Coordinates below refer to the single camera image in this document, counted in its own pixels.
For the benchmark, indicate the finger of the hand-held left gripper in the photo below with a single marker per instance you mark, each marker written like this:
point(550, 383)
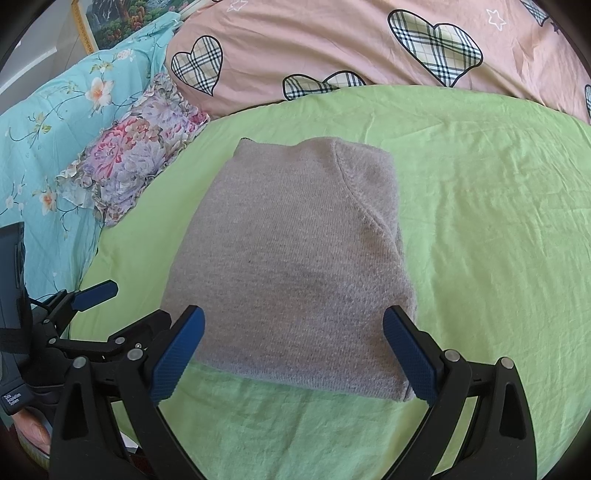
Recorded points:
point(134, 332)
point(94, 293)

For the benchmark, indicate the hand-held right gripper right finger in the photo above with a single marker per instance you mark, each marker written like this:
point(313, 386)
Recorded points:
point(411, 355)

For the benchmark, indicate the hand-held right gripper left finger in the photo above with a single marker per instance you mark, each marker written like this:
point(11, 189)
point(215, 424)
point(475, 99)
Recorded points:
point(178, 355)

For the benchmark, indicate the grey knit sweater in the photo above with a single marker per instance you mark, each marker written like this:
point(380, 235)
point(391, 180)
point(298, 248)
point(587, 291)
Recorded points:
point(286, 240)

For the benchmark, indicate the person's left forearm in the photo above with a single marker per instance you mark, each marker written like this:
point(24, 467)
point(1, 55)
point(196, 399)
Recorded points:
point(30, 429)

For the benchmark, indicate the floral ruffled pillow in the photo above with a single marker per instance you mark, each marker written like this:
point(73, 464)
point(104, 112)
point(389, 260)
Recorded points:
point(129, 161)

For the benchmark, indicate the green bed sheet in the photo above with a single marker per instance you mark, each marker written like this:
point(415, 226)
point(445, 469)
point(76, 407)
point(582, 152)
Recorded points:
point(485, 230)

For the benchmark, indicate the teal floral blanket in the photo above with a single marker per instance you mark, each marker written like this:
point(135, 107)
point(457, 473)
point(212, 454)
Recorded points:
point(60, 115)

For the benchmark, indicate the pink quilt with plaid hearts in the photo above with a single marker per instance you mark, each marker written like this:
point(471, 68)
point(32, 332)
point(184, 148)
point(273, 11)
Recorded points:
point(323, 41)

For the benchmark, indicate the framed wall painting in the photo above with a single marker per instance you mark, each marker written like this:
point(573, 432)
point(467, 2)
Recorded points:
point(134, 18)

